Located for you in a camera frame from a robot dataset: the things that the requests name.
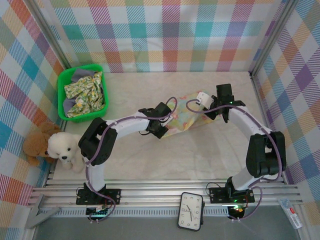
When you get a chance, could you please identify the pastel floral skirt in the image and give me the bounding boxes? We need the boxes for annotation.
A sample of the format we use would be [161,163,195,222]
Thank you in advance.
[162,91,216,140]

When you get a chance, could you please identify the lemon print skirt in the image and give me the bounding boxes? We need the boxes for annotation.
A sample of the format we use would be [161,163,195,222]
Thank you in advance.
[63,71,106,118]

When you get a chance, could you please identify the plain grey purple skirt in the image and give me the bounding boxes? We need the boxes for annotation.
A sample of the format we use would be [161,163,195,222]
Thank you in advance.
[62,67,98,113]

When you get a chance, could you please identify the green plastic basket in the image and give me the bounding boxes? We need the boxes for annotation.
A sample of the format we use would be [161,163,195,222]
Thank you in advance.
[57,64,111,123]

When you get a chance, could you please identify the white plush dog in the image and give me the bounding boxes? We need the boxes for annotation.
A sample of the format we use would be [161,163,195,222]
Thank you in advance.
[47,132,86,173]

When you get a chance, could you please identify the black controller board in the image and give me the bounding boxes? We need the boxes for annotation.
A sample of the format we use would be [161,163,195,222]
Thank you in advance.
[86,206,111,218]
[227,204,247,219]

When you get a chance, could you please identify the brown teddy bear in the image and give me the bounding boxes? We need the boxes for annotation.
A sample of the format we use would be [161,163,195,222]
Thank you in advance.
[22,121,62,166]

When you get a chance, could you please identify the aluminium corner post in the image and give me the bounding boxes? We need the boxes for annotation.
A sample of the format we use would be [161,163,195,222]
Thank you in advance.
[248,0,298,76]
[29,0,72,71]

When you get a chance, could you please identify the aluminium rail frame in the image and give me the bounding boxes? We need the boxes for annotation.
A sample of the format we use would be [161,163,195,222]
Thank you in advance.
[32,172,301,208]

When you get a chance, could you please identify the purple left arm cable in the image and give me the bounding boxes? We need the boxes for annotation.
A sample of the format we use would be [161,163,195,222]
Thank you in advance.
[84,96,179,224]

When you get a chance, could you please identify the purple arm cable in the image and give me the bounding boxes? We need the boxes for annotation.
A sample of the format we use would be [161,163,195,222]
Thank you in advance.
[84,96,179,224]
[186,98,287,223]

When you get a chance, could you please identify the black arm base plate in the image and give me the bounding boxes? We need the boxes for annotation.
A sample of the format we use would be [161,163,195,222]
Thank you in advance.
[76,187,122,206]
[208,186,256,204]

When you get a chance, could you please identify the grey slotted cable duct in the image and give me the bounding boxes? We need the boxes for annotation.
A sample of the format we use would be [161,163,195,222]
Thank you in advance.
[56,208,230,217]

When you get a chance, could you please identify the white clock with black frame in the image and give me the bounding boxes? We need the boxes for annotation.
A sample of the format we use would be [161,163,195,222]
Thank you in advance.
[177,191,204,231]

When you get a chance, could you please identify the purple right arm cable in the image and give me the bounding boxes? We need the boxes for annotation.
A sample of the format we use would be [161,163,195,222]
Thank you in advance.
[186,98,287,223]

